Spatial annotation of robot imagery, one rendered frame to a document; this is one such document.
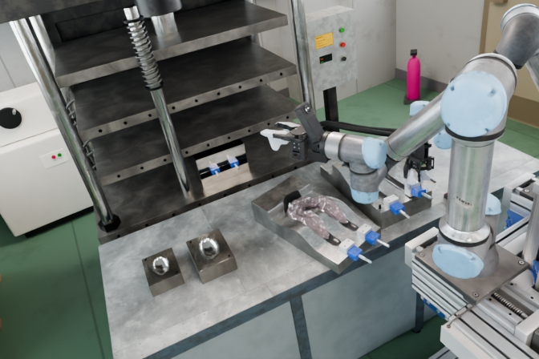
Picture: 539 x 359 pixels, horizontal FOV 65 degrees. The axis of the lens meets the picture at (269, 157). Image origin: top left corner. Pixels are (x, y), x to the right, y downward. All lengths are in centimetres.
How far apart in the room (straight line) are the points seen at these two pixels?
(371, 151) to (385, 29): 402
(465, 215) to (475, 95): 31
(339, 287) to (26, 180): 263
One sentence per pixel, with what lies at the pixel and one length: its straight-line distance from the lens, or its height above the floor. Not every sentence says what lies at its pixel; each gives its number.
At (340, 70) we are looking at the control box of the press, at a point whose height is 116.
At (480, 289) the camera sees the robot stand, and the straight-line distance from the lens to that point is 136.
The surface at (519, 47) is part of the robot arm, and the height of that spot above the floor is 156.
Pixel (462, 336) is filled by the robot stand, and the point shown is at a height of 95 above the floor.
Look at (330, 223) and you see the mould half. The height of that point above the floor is 88.
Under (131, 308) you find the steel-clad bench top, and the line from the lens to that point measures 180.
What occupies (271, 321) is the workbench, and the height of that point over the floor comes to 61.
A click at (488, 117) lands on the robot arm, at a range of 92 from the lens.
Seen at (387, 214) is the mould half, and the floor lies 87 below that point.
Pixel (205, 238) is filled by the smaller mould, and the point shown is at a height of 87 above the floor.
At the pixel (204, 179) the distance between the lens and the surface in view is 229.
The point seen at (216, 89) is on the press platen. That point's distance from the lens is 212.
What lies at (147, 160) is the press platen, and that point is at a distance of 218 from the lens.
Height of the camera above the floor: 204
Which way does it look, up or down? 31 degrees down
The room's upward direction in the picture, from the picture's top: 10 degrees counter-clockwise
